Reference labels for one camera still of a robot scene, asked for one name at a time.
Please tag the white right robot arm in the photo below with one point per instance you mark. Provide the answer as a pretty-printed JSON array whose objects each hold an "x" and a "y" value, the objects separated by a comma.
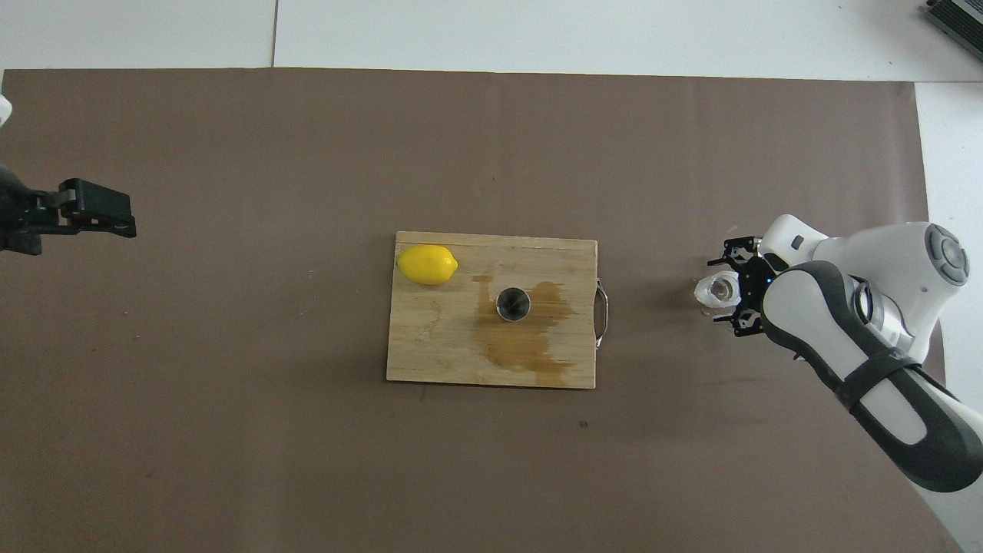
[{"x": 845, "y": 338}]

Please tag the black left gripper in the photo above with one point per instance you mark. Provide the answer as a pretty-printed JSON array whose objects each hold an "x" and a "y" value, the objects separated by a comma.
[{"x": 15, "y": 223}]

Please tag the steel double jigger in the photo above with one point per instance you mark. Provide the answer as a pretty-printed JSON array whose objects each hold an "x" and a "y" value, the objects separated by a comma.
[{"x": 513, "y": 304}]

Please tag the black ribbed device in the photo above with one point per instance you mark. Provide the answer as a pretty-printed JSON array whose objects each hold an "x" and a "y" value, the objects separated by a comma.
[{"x": 960, "y": 15}]

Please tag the small clear glass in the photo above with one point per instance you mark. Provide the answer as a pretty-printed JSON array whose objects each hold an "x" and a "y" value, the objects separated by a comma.
[{"x": 710, "y": 292}]

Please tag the brown paper table mat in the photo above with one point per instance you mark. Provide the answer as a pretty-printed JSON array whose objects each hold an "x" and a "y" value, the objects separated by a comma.
[{"x": 307, "y": 461}]

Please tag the yellow lemon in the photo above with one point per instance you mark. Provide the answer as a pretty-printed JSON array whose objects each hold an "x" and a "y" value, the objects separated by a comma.
[{"x": 426, "y": 265}]

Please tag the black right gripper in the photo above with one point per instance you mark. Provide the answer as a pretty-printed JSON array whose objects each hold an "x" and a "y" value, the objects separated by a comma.
[{"x": 756, "y": 284}]

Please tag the wooden cutting board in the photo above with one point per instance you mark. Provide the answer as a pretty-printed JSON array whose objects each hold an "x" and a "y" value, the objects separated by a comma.
[{"x": 430, "y": 346}]

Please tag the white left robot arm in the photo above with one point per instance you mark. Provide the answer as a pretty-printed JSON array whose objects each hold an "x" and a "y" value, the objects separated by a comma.
[{"x": 4, "y": 111}]

